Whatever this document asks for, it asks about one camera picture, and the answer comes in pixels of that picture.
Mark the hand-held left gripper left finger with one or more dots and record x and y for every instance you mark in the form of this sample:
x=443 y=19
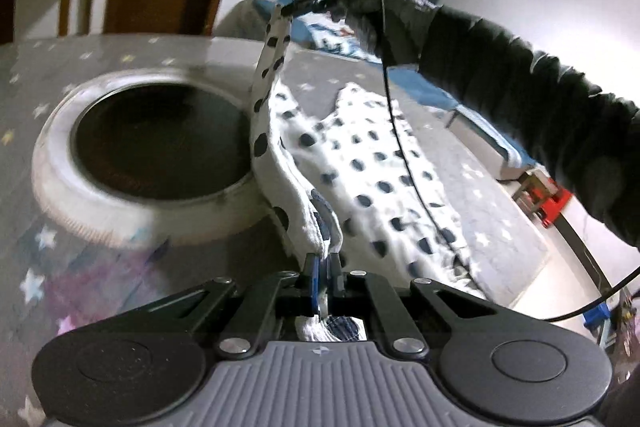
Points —
x=313 y=283

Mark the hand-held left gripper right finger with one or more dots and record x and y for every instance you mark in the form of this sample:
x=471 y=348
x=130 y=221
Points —
x=334 y=274

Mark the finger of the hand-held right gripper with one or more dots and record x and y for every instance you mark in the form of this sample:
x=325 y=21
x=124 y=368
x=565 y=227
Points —
x=312 y=3

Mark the white polka dot garment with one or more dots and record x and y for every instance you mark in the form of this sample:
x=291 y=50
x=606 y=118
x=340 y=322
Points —
x=360 y=147

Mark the person's right forearm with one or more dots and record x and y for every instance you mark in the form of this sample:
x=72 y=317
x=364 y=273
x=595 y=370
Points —
x=540 y=107

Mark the person's right hand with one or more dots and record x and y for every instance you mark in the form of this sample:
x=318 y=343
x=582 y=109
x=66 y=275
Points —
x=395 y=24

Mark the grey pillow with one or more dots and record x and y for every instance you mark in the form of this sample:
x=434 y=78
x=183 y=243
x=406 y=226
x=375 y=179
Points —
x=240 y=19

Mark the blue patterned bedding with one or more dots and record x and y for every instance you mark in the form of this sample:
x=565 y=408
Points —
x=430 y=87

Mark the red stool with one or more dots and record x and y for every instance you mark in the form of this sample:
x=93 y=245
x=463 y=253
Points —
x=555 y=204

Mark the small blue box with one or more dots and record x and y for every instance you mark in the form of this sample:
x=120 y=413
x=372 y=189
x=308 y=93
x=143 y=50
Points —
x=596 y=316

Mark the grey star-printed blanket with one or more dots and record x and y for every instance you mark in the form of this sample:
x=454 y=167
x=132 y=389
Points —
x=50 y=67

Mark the round white basket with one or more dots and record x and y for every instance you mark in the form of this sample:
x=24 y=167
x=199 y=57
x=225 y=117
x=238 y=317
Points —
x=55 y=167

